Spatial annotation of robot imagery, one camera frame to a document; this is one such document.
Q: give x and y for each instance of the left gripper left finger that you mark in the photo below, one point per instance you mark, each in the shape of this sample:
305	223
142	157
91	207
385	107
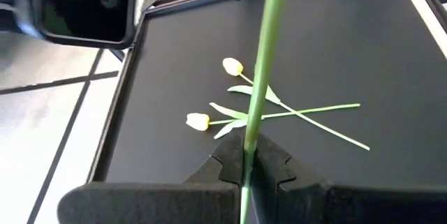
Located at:
157	203

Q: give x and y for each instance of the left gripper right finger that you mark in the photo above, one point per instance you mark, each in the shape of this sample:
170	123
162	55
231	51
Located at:
349	204

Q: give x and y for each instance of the yellow artificial tulip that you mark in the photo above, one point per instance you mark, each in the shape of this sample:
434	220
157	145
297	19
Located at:
233	66
197	121

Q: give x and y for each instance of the red artificial tulip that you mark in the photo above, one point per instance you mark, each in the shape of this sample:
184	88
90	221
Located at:
264	60

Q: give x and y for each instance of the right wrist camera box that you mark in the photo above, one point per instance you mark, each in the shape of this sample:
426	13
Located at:
87	7

